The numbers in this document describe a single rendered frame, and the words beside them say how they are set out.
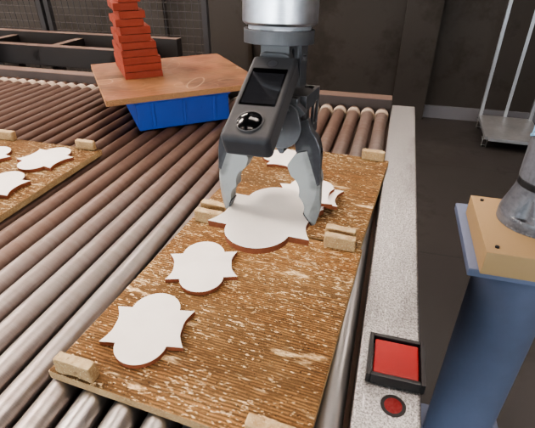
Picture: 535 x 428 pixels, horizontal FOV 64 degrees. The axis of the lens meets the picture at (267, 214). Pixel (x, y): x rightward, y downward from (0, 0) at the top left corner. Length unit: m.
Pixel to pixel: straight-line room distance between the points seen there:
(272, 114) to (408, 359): 0.40
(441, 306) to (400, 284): 1.41
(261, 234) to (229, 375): 0.21
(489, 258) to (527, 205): 0.14
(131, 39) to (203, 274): 0.99
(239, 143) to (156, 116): 1.05
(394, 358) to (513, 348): 0.57
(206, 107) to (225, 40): 3.32
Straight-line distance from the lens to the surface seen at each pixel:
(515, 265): 0.94
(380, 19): 4.42
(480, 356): 1.20
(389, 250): 0.86
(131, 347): 0.64
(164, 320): 0.67
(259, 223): 0.49
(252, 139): 0.38
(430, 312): 2.14
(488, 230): 0.99
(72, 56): 2.30
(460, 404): 1.34
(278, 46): 0.46
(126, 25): 1.54
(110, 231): 0.94
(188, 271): 0.75
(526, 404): 1.95
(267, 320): 0.66
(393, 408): 0.62
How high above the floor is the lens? 1.41
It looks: 32 degrees down
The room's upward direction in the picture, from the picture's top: straight up
